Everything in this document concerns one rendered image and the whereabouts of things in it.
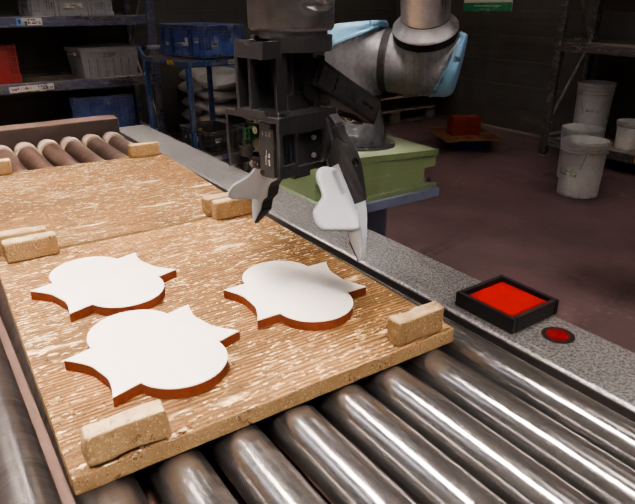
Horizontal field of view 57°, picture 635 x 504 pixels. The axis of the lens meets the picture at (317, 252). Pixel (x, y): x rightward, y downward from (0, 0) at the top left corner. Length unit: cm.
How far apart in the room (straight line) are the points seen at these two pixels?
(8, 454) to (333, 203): 32
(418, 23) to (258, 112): 60
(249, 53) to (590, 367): 41
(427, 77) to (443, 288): 51
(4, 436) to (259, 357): 20
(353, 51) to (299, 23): 63
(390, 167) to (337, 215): 61
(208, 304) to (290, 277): 9
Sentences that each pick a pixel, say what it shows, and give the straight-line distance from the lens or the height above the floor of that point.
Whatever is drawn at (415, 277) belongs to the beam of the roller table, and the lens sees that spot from 72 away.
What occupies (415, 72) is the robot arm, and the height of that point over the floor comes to 110.
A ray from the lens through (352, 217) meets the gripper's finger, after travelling 53.
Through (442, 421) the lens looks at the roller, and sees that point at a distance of 49.
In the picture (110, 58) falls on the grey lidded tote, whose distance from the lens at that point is 512.
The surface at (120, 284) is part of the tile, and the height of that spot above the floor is 95.
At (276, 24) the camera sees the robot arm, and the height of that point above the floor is 121.
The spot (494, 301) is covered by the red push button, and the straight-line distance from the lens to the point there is 65.
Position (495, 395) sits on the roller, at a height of 92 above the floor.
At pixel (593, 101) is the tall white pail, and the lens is 523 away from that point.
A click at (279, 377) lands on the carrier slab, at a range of 50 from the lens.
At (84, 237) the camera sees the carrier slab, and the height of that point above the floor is 94.
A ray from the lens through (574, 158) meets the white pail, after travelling 420.
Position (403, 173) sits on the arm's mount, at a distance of 116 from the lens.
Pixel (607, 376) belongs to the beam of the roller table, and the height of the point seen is 92.
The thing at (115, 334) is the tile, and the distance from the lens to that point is 56.
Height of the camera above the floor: 123
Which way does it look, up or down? 24 degrees down
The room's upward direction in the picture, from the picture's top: straight up
